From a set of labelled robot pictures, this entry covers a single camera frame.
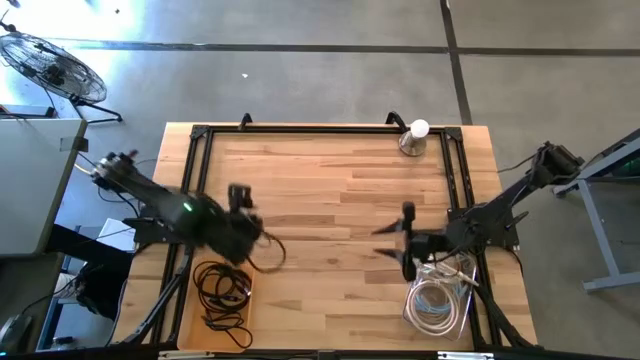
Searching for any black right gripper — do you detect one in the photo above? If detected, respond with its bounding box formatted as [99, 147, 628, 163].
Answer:
[372, 201, 454, 282]

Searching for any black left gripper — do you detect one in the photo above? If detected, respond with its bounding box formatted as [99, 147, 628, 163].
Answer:
[207, 183, 265, 265]

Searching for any white braided HDMI cable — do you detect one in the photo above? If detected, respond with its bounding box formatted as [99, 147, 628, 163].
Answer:
[405, 277, 469, 337]

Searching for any clear plastic bin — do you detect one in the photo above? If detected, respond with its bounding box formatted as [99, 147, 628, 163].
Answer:
[401, 251, 479, 342]

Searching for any beige object at left edge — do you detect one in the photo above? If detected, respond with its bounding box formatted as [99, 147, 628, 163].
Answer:
[177, 249, 256, 353]

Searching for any white bulb table lamp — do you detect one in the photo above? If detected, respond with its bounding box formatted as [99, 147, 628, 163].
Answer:
[397, 118, 431, 158]

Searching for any white paper sheet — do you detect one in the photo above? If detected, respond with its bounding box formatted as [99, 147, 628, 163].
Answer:
[96, 217, 137, 253]

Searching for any black front crossbar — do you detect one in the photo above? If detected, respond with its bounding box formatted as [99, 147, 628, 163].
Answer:
[0, 346, 640, 360]

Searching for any black office chair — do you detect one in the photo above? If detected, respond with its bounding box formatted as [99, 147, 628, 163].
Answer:
[47, 224, 134, 321]

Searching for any grey metal stand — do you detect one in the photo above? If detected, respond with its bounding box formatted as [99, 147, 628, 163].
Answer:
[551, 127, 640, 295]

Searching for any grey table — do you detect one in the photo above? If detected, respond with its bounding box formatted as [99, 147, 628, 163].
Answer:
[0, 117, 89, 257]

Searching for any black floor fan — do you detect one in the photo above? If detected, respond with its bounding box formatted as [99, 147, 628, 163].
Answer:
[0, 32, 124, 125]

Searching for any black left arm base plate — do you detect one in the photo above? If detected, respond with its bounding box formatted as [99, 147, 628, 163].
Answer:
[122, 214, 201, 246]

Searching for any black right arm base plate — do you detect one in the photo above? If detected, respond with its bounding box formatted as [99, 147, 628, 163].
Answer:
[446, 207, 522, 250]

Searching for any black table frame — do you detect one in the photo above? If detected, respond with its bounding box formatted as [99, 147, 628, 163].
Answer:
[107, 112, 540, 351]

